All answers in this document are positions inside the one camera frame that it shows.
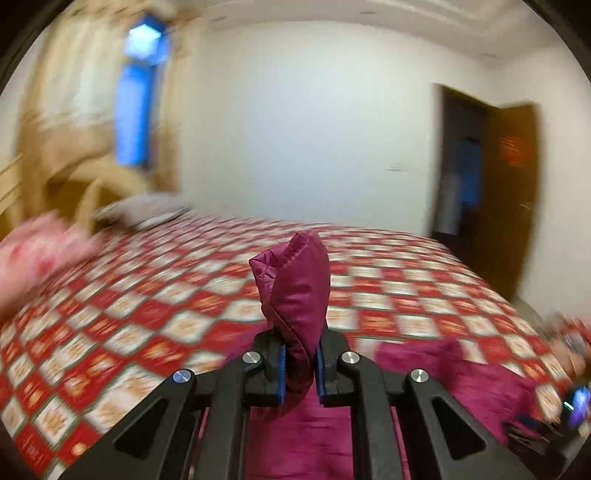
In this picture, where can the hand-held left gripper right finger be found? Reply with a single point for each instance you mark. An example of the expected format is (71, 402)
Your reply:
(321, 374)

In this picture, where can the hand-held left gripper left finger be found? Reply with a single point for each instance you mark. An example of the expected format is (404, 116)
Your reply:
(280, 378)

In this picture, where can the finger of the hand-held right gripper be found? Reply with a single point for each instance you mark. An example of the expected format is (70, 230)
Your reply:
(526, 427)

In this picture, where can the magenta puffer jacket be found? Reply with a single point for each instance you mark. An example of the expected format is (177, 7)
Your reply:
(298, 300)

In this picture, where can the red checkered printed blanket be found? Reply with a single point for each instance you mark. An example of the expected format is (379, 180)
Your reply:
(138, 323)

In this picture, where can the grey striped pillow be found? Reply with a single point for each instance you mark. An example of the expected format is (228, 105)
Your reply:
(143, 210)

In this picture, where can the brown wooden door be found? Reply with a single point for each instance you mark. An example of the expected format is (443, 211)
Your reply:
(510, 207)

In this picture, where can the wooden headboard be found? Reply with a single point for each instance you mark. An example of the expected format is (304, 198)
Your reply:
(92, 180)

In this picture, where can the pink pillow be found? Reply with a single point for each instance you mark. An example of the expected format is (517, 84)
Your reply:
(32, 263)

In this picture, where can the red door decoration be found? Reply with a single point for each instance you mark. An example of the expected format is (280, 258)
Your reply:
(513, 150)

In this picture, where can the beige patterned curtain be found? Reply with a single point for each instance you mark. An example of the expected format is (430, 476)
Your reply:
(168, 106)
(69, 83)

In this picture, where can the window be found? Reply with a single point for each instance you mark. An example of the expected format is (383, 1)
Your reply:
(136, 97)

